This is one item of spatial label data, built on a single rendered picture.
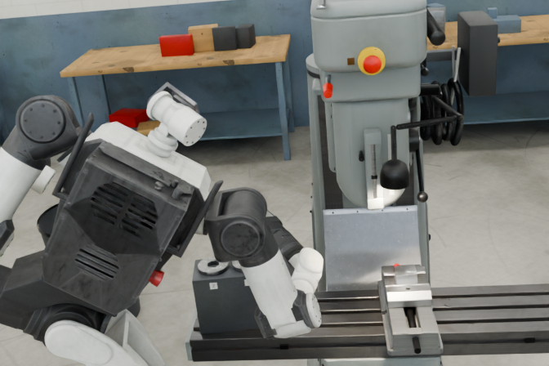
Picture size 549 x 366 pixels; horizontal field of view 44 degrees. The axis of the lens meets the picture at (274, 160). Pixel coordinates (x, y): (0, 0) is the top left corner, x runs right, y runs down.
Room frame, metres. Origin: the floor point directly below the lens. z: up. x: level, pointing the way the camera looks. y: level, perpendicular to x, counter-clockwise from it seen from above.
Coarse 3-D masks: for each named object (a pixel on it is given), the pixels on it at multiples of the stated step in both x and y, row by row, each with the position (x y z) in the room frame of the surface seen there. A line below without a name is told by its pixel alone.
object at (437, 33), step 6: (426, 12) 1.70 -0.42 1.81; (426, 18) 1.63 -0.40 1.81; (432, 18) 1.63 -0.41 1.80; (432, 24) 1.56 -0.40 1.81; (432, 30) 1.51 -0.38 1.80; (438, 30) 1.49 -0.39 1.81; (432, 36) 1.49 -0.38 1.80; (438, 36) 1.49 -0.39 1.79; (444, 36) 1.48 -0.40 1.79; (432, 42) 1.49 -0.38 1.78; (438, 42) 1.49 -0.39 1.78
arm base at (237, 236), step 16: (224, 192) 1.31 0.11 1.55; (256, 192) 1.30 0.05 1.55; (208, 224) 1.18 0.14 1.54; (224, 224) 1.18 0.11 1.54; (240, 224) 1.17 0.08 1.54; (256, 224) 1.17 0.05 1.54; (224, 240) 1.17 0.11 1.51; (240, 240) 1.17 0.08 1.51; (256, 240) 1.17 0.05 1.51; (224, 256) 1.17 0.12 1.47; (240, 256) 1.17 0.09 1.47
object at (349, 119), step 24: (336, 120) 1.64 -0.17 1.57; (360, 120) 1.61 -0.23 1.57; (384, 120) 1.60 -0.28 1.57; (408, 120) 1.62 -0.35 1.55; (336, 144) 1.65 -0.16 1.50; (360, 144) 1.61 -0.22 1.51; (384, 144) 1.60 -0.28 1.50; (408, 144) 1.64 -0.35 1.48; (336, 168) 1.66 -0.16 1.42; (360, 168) 1.61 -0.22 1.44; (408, 168) 1.63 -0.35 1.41; (360, 192) 1.61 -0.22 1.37; (384, 192) 1.60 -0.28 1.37
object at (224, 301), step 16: (208, 272) 1.68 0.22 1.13; (224, 272) 1.69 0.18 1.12; (240, 272) 1.68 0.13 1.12; (208, 288) 1.66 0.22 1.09; (224, 288) 1.66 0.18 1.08; (240, 288) 1.66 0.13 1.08; (208, 304) 1.66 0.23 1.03; (224, 304) 1.66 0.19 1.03; (240, 304) 1.66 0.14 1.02; (256, 304) 1.66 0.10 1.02; (208, 320) 1.66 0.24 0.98; (224, 320) 1.66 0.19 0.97; (240, 320) 1.66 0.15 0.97
